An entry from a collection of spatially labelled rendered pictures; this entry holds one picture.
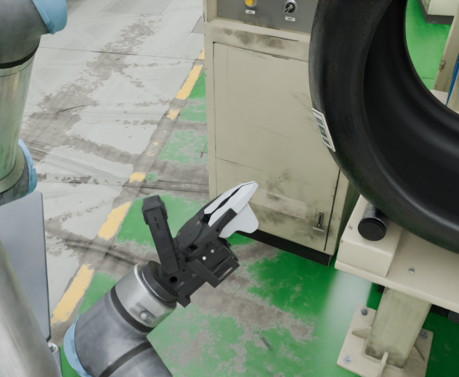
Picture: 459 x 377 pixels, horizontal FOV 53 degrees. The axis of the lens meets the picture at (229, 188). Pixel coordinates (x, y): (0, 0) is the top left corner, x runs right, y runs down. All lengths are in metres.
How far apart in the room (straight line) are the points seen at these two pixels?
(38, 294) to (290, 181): 0.95
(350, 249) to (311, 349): 0.91
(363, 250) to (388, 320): 0.73
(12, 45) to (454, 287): 0.75
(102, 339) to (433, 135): 0.67
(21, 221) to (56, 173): 1.19
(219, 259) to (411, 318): 0.90
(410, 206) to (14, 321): 0.52
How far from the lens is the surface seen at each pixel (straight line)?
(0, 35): 0.57
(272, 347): 1.68
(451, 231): 0.71
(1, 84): 0.67
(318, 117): 0.68
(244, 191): 0.66
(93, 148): 2.61
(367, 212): 0.78
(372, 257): 0.82
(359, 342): 1.72
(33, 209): 1.33
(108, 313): 0.71
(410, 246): 0.92
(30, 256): 1.21
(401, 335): 1.56
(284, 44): 1.44
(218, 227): 0.64
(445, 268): 0.90
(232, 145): 1.70
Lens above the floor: 1.43
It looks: 40 degrees down
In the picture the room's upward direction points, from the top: straight up
